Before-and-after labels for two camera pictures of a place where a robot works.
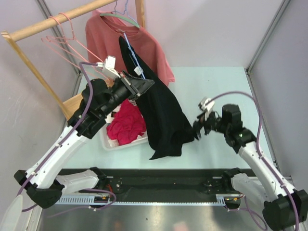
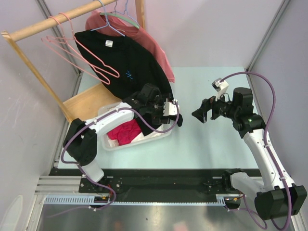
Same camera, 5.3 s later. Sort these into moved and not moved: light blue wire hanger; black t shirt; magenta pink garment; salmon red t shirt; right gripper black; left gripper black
Moved: left gripper black; light blue wire hanger; right gripper black; black t shirt
Not moved: salmon red t shirt; magenta pink garment
